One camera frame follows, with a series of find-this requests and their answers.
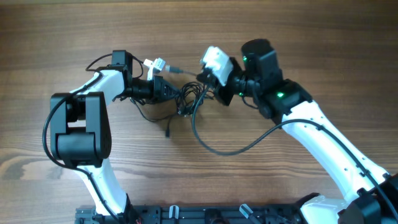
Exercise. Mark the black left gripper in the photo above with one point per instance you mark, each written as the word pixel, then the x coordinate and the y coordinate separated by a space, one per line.
pixel 158 89

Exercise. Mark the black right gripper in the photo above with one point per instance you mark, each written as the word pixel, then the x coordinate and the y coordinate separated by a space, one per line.
pixel 222 93

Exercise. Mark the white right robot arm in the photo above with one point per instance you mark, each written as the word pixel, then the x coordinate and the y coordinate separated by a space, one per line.
pixel 369 192

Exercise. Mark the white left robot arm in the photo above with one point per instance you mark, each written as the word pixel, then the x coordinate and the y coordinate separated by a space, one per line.
pixel 77 136

